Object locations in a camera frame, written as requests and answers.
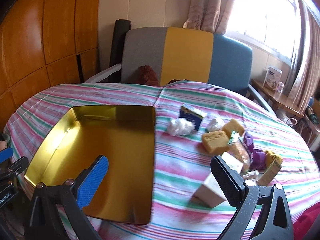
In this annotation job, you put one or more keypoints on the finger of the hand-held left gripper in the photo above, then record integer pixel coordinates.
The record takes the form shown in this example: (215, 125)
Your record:
(5, 155)
(15, 167)

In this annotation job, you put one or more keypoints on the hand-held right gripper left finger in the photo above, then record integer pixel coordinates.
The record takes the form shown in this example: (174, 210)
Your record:
(92, 180)

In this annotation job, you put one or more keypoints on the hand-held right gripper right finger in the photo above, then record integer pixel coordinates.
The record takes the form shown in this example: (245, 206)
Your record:
(225, 180)

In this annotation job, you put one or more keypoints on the cream tall box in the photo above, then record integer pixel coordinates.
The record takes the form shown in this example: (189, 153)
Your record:
(212, 187)

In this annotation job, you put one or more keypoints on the white cloth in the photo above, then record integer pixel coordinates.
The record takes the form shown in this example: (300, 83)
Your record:
(251, 174)

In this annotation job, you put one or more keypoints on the clear snack packet green edge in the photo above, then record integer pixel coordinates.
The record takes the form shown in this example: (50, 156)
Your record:
(240, 152)

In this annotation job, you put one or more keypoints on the purple packet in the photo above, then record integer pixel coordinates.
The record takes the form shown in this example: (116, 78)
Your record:
(248, 141)
(258, 160)

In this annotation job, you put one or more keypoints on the yellow sponge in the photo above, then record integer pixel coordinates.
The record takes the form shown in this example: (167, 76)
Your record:
(215, 141)
(233, 127)

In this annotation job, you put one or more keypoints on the green tea box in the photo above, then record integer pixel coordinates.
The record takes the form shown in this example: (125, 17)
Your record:
(268, 175)

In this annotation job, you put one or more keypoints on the gold tin box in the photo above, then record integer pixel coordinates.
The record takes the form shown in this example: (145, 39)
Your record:
(112, 135)

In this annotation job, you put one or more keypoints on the small white cotton pack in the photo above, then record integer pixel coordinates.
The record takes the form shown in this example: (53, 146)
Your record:
(215, 124)

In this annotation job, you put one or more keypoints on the large white cotton pack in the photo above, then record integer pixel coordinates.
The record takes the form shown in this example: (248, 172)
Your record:
(181, 127)

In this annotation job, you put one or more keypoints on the blue yellow small box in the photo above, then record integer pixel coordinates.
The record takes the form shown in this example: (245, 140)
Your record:
(191, 115)

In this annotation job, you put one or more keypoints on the yellow patterned sock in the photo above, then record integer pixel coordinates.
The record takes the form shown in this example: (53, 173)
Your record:
(272, 157)

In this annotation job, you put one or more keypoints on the striped tablecloth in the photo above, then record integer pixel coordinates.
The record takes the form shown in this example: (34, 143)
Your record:
(225, 97)

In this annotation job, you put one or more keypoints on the person's red clothing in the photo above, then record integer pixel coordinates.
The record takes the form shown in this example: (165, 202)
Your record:
(311, 222)

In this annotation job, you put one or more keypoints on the wooden side table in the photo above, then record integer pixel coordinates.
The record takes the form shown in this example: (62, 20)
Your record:
(282, 102)

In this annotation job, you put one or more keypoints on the small pink white cup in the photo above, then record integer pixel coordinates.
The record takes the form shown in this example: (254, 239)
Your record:
(281, 87)

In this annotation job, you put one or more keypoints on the dark red cloth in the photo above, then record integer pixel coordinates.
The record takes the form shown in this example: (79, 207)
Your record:
(176, 81)

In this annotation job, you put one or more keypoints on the white carton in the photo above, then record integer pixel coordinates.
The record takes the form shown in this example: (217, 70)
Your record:
(272, 77)

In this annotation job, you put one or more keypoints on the wooden wardrobe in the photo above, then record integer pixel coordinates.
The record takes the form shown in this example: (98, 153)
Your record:
(37, 42)

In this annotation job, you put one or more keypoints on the dark red bag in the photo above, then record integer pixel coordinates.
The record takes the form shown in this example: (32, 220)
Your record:
(147, 76)

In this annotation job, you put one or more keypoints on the grey yellow blue chair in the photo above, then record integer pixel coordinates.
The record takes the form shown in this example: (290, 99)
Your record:
(187, 55)

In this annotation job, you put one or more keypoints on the beige patterned curtain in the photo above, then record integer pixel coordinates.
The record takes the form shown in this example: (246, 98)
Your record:
(305, 67)
(210, 5)

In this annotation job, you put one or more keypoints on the black rolled mat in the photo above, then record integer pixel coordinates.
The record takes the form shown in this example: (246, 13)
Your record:
(117, 42)

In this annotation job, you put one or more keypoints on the window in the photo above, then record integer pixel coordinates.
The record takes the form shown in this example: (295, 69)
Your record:
(262, 12)

